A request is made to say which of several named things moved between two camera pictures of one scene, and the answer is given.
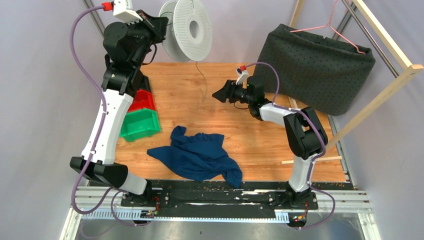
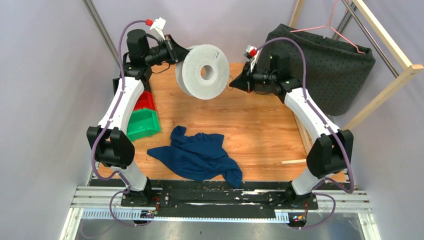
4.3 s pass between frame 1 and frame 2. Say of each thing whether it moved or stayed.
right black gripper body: moved
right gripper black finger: moved
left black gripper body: moved
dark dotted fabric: stayed
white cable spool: moved
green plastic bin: stayed
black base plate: stayed
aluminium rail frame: stayed
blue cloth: stayed
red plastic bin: stayed
